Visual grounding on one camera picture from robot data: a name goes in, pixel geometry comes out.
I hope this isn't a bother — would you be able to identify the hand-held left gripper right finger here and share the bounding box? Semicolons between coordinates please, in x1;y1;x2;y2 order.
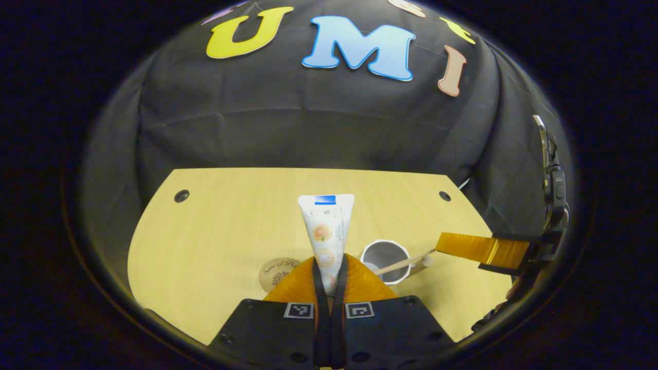
329;254;457;370

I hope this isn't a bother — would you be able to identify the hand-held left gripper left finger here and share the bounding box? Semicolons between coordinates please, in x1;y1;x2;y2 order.
208;256;330;370

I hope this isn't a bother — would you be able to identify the round wooden coaster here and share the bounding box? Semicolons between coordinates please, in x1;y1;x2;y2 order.
258;256;305;294

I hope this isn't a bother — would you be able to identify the white cup with wooden handle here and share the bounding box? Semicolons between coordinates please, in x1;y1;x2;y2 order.
359;239;435;286

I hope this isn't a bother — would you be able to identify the white toothpaste tube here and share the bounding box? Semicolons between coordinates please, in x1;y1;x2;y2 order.
298;194;356;298

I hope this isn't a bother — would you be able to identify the black backdrop cloth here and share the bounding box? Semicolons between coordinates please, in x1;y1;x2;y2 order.
80;0;576;309

